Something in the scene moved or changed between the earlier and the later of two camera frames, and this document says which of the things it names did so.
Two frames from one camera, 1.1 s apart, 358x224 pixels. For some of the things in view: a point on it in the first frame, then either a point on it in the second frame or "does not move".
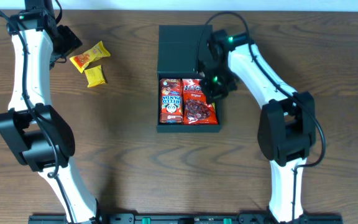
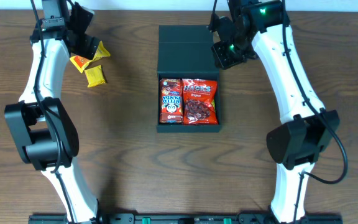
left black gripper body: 68,42 to 82,45
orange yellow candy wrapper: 81,61 does not move
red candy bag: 197,109 does not move
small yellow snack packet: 94,76 does not move
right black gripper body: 220,83 to 233,51
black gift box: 179,47 does not move
